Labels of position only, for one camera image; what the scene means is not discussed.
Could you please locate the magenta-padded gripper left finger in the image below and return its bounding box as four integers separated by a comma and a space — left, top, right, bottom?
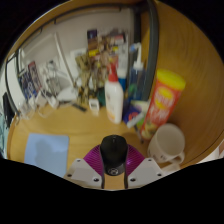
63, 143, 107, 190

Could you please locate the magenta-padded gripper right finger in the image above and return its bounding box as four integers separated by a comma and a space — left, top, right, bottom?
123, 143, 165, 189

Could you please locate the black computer mouse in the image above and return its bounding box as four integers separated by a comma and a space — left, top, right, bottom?
99, 134, 129, 177

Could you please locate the light blue mouse pad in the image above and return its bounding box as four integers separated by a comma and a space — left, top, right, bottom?
23, 132, 70, 179

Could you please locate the white printed mug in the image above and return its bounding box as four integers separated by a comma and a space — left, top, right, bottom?
146, 123, 186, 166

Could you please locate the blue white small box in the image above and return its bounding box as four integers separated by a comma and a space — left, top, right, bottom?
122, 99, 149, 129

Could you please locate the small white desk clock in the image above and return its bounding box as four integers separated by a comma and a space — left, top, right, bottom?
88, 98, 100, 113

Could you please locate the red yellow chips can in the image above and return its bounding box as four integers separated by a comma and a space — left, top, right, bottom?
139, 68, 187, 140

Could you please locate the white lotion pump bottle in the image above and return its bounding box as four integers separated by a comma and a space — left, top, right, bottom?
104, 63, 125, 125

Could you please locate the white desk lamp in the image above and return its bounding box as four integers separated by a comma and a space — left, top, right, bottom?
19, 31, 79, 102

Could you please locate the blue spray bottle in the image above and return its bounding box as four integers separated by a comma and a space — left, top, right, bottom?
127, 42, 148, 101

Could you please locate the gold robot model figure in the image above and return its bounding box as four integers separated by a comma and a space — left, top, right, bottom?
74, 49, 111, 104

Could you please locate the black bag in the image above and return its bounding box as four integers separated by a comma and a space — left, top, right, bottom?
1, 91, 16, 129

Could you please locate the blue model kit box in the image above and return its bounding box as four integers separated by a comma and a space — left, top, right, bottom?
18, 60, 44, 101

